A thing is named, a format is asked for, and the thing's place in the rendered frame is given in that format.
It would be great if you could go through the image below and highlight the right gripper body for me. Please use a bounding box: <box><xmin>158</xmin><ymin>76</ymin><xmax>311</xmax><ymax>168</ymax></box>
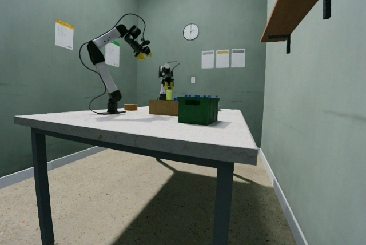
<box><xmin>130</xmin><ymin>40</ymin><xmax>151</xmax><ymax>58</ymax></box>

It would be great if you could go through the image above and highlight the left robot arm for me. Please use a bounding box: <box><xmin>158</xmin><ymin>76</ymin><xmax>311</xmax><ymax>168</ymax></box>
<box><xmin>159</xmin><ymin>63</ymin><xmax>173</xmax><ymax>100</ymax></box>

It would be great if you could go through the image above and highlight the dark green crate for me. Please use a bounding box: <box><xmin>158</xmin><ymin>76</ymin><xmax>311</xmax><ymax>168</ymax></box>
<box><xmin>177</xmin><ymin>97</ymin><xmax>220</xmax><ymax>126</ymax></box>

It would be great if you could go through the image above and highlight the brown cardboard carton with grid dividers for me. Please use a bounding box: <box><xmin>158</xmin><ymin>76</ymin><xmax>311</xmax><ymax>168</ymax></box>
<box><xmin>149</xmin><ymin>100</ymin><xmax>178</xmax><ymax>116</ymax></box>

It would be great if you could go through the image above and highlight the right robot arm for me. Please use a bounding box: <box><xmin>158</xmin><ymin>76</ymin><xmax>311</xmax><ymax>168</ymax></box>
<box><xmin>87</xmin><ymin>24</ymin><xmax>141</xmax><ymax>115</ymax></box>

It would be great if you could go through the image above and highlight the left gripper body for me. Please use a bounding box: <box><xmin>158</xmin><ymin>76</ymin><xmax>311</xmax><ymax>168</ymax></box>
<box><xmin>161</xmin><ymin>76</ymin><xmax>174</xmax><ymax>87</ymax></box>

